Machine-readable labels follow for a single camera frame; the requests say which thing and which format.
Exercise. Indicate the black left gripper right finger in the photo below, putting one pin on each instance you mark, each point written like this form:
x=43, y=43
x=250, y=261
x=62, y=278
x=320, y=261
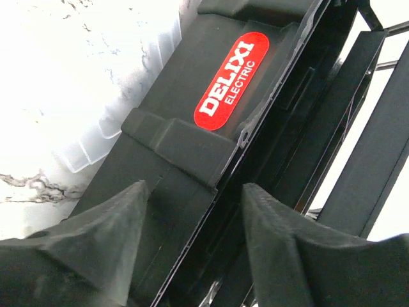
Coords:
x=298, y=262

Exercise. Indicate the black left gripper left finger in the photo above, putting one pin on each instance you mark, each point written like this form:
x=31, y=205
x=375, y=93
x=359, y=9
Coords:
x=86, y=260

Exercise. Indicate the black plastic toolbox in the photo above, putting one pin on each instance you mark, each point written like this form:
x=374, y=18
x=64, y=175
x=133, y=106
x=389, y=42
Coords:
x=260, y=92

